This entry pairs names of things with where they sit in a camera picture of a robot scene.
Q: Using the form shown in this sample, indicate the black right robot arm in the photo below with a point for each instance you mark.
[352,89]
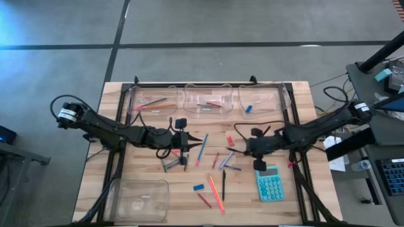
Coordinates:
[315,127]

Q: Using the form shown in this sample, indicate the yellow pencil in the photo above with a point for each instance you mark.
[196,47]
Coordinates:
[217,193]

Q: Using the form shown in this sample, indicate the clear water bottle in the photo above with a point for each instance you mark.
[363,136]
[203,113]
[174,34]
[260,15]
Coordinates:
[361,165]

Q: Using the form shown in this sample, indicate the blue eraser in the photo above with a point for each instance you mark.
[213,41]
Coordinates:
[199,187]
[249,108]

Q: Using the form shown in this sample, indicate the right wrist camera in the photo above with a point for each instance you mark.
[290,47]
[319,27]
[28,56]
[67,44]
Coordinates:
[257,145]

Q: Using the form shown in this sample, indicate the black device blue light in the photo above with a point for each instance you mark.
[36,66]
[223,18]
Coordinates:
[6,135]

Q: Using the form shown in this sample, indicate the teal calculator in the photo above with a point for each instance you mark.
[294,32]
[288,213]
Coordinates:
[269,186]

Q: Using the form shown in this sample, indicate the black standing desk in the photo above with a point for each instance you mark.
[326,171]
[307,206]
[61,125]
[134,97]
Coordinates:
[360,94]

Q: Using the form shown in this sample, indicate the clear plastic bin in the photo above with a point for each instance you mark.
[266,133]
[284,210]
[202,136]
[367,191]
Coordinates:
[139,94]
[268,94]
[195,94]

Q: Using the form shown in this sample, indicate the orange pencil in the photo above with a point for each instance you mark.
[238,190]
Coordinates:
[158,106]

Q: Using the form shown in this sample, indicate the black pen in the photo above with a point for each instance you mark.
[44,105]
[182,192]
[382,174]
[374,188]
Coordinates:
[223,185]

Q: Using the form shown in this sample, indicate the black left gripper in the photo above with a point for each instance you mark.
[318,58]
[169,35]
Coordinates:
[164,140]

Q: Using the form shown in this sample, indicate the grey-purple crayon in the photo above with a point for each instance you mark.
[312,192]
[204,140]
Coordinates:
[172,163]

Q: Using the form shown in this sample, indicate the dark green crayon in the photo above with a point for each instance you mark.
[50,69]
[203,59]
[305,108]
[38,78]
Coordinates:
[202,104]

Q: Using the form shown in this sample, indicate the crumpled plastic bag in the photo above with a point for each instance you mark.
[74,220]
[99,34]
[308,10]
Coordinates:
[396,116]

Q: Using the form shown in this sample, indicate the teal box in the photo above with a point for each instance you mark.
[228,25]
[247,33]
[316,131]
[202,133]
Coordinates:
[383,74]

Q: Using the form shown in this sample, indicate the grey-green pencil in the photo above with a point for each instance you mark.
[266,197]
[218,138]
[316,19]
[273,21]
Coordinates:
[158,101]

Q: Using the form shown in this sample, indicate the pink pencil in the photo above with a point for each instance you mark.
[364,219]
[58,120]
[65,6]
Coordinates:
[214,195]

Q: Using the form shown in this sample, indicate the green pen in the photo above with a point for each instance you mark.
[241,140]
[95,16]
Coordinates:
[186,168]

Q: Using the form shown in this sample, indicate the white paper sheet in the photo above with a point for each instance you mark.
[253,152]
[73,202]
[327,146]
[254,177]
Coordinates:
[339,164]

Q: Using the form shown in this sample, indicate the black monitor pole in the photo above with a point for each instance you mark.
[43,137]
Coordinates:
[382,53]

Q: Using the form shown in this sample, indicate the computer monitor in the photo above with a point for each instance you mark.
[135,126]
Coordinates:
[391,105]

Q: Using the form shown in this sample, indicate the red eraser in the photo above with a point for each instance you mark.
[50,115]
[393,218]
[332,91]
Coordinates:
[230,141]

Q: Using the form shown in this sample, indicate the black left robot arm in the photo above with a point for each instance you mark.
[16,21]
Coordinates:
[104,126]

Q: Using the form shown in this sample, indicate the silver purple pen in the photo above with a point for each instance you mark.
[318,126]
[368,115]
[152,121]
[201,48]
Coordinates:
[226,160]

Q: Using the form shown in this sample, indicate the large clear plastic tray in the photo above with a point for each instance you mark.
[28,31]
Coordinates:
[126,189]

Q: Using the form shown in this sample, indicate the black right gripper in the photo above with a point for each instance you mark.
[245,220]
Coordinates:
[268,143]

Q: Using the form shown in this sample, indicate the red tag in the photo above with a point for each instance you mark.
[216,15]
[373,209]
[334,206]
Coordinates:
[288,164]

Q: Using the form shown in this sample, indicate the black electronic device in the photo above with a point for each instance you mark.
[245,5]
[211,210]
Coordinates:
[397,77]

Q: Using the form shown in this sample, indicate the purple crayon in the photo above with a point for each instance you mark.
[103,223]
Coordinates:
[174,165]

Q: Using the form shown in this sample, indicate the blue pencil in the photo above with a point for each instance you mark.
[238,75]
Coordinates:
[202,149]

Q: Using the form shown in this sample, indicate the black keyboard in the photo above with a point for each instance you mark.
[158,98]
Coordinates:
[393,176]

